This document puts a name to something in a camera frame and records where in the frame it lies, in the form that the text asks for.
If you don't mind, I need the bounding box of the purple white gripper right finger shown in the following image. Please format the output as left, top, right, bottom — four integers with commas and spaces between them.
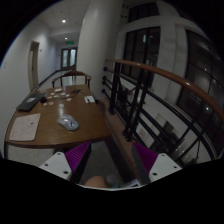
132, 143, 181, 185

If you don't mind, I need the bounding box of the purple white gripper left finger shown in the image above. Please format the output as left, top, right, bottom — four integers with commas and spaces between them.
40, 141, 91, 183

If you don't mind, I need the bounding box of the grey computer mouse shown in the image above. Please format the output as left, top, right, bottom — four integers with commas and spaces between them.
57, 114, 80, 131

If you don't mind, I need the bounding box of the beige patterned mouse pad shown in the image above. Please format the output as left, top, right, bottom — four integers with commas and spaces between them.
9, 113, 41, 141

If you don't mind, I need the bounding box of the black railing with wooden handrail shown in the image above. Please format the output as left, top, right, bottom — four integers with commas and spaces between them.
102, 58, 224, 166

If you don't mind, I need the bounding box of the wooden table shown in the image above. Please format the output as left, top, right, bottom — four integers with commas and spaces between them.
4, 85, 111, 159

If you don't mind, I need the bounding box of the white box on table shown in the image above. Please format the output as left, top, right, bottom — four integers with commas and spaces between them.
84, 96, 95, 103

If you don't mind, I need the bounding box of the dark closed laptop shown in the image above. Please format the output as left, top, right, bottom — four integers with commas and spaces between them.
17, 93, 45, 112

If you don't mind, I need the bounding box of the wooden chair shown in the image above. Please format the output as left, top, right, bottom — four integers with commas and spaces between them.
51, 70, 92, 89

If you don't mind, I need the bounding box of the white door on left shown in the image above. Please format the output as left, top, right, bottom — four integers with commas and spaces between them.
28, 41, 39, 91

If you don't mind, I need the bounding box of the double door with windows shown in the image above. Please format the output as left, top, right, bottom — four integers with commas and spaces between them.
61, 48, 77, 70

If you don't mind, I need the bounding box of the green exit sign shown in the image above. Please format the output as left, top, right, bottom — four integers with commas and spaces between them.
66, 41, 74, 45

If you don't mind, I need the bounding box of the black cable on table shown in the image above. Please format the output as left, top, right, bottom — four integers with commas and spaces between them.
69, 88, 86, 96

